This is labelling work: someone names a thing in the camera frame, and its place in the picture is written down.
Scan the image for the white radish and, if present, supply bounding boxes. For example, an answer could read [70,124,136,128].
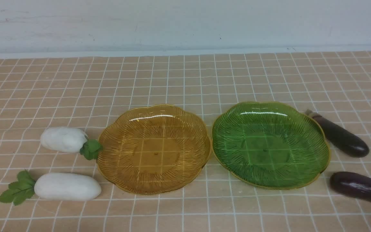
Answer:
[0,170,102,206]
[40,127,103,160]

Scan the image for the amber ribbed plastic plate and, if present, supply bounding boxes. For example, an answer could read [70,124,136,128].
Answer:
[97,104,212,195]

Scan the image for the purple eggplant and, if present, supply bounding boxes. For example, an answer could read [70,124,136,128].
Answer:
[305,110,370,158]
[329,171,371,202]

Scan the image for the green ribbed plastic plate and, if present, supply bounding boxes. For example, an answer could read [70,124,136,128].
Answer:
[212,101,331,189]

